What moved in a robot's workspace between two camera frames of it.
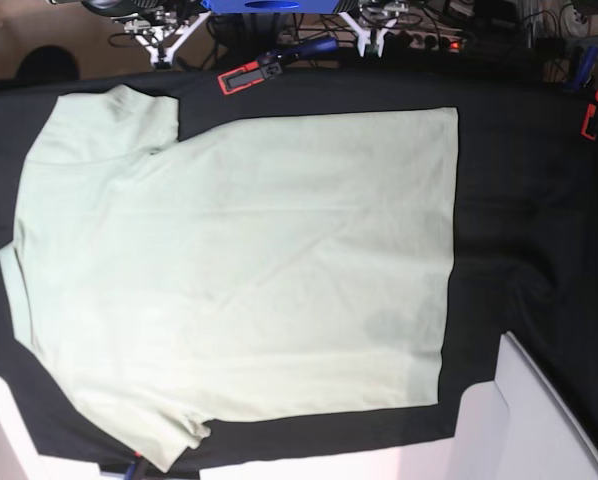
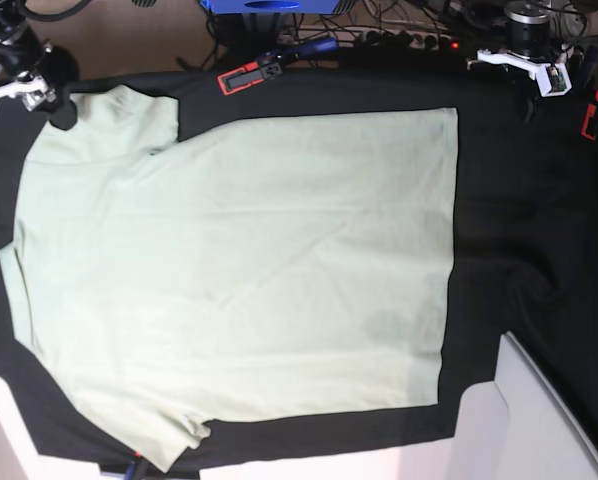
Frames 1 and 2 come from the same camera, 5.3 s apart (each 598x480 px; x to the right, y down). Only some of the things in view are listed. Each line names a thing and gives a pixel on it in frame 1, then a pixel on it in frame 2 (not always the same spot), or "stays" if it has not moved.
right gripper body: (165, 34) to (34, 93)
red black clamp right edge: (589, 123) stays
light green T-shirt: (258, 269) stays
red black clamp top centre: (269, 64) stays
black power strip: (423, 41) stays
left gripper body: (374, 20) to (552, 78)
